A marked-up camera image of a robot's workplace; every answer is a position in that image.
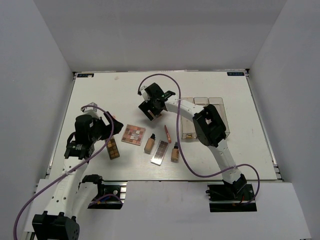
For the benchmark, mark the pink lip pencil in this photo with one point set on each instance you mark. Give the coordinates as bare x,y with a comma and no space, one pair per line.
167,134

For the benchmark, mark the foundation bottle black cap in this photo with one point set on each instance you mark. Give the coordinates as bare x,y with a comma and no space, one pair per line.
149,144

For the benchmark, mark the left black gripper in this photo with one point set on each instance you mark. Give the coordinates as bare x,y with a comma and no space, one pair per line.
107,128

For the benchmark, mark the square pink eyeshadow palette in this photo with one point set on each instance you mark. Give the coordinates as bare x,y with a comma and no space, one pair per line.
133,135

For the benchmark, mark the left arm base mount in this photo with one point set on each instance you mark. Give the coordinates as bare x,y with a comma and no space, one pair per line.
111,196

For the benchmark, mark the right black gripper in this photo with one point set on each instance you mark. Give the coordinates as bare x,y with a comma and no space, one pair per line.
144,106

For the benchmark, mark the gold brown eyeshadow palette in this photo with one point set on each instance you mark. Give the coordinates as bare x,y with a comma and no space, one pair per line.
112,149

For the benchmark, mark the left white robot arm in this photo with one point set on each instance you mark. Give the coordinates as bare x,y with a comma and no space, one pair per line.
74,190

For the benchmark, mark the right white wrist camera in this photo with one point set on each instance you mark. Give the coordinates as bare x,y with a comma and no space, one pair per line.
142,92

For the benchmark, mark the glitter colour eyeshadow palette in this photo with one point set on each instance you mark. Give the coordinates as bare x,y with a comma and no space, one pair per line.
152,116

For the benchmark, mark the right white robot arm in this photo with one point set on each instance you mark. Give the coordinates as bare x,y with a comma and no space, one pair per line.
208,124

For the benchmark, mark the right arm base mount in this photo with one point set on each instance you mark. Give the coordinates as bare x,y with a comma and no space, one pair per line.
222,200

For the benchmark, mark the foundation bottle pump top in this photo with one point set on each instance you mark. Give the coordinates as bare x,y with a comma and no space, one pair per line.
175,153

